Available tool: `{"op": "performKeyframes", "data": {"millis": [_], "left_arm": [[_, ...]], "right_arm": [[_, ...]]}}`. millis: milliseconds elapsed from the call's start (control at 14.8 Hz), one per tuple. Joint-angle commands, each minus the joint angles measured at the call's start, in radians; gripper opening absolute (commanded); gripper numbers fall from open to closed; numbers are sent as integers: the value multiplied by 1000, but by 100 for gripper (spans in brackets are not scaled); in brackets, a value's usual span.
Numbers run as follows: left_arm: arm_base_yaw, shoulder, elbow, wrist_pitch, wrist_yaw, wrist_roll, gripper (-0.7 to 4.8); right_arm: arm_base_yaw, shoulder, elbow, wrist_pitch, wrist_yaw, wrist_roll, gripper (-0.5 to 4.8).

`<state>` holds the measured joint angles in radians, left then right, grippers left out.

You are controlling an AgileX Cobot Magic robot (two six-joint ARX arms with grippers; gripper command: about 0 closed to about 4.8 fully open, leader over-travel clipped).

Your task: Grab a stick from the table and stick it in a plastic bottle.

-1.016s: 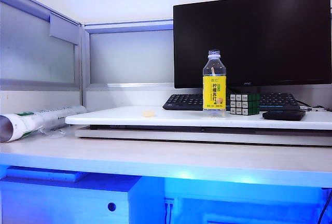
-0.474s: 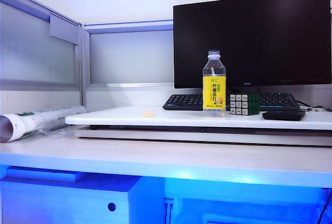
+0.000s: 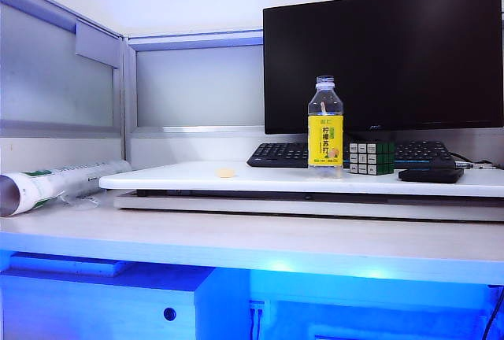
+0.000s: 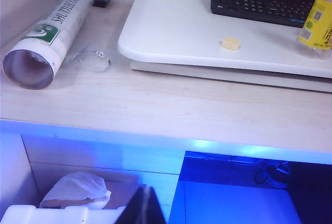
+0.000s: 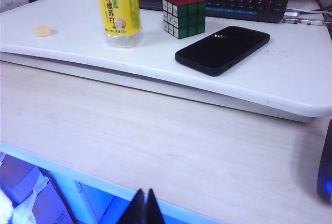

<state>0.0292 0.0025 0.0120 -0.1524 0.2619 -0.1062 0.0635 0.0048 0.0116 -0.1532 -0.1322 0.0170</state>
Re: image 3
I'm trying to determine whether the clear bottle with yellow label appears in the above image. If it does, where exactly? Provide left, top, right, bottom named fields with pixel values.
left=306, top=74, right=350, bottom=180

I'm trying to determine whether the black computer keyboard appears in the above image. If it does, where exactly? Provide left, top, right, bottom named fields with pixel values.
left=246, top=140, right=459, bottom=170

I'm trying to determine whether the white desk riser board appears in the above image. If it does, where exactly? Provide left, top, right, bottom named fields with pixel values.
left=98, top=160, right=504, bottom=198

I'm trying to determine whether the grey riser base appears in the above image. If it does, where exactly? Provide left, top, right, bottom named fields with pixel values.
left=113, top=188, right=504, bottom=224

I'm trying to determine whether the grey rear partition panel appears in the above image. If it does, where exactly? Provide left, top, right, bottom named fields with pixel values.
left=122, top=28, right=265, bottom=161

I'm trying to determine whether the black-framed Rubik's cube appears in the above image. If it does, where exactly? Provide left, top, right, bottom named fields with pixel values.
left=348, top=141, right=396, bottom=177

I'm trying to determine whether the black computer monitor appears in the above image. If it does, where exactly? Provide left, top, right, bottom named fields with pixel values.
left=261, top=0, right=504, bottom=135

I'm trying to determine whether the crumpled clear plastic wrap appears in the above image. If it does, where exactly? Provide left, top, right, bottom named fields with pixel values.
left=57, top=190, right=102, bottom=212

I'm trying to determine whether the black smartphone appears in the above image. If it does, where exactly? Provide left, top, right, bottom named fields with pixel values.
left=398, top=167, right=465, bottom=184

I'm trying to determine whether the grey plate on partition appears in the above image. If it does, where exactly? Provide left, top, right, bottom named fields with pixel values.
left=74, top=18, right=121, bottom=69

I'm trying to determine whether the white roll with green print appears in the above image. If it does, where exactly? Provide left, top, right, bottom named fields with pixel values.
left=0, top=158, right=134, bottom=218

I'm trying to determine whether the grey side partition panel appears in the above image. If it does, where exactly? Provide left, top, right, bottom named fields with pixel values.
left=0, top=0, right=127, bottom=163

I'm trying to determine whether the under-desk tray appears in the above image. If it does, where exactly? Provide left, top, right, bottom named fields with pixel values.
left=9, top=252, right=133, bottom=278

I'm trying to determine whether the white under-desk cabinet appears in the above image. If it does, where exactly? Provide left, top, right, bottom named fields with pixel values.
left=0, top=267, right=253, bottom=340

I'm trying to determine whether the black keyboard cable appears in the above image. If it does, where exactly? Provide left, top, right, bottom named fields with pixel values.
left=449, top=150, right=504, bottom=165

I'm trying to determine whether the black cable under desk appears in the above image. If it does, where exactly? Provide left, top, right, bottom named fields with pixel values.
left=482, top=304, right=504, bottom=340

